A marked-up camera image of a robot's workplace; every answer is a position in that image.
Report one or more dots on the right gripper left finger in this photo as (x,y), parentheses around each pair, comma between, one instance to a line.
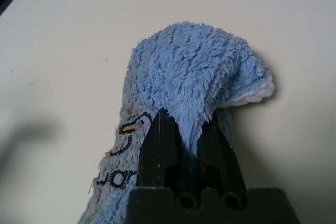
(157,155)

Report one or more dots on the blue terry cloth rag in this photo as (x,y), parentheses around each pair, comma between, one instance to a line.
(189,64)

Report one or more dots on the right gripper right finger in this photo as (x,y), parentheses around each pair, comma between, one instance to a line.
(223,161)

